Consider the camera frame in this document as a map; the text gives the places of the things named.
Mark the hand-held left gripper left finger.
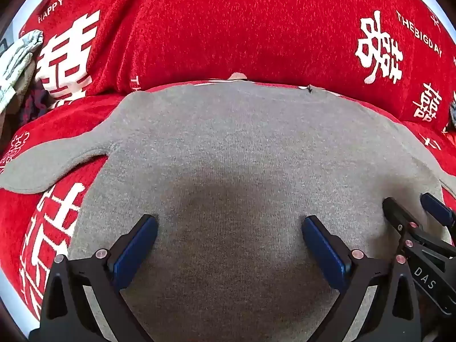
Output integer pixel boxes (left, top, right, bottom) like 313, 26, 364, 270
39, 214, 159, 342

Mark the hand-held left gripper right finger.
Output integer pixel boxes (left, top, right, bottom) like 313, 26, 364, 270
302, 215, 423, 342

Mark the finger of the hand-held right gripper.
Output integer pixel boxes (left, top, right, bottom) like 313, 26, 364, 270
420, 192, 456, 228
383, 197, 420, 246

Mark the grey knit garment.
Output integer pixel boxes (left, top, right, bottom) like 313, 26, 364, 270
0, 80, 453, 342

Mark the dark cloth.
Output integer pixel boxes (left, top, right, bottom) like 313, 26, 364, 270
19, 85, 52, 123

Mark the pale patterned cloth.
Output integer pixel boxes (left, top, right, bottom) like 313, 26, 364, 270
0, 29, 44, 115

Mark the red printed sofa cover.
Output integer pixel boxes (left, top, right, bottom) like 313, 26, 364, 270
0, 0, 456, 323

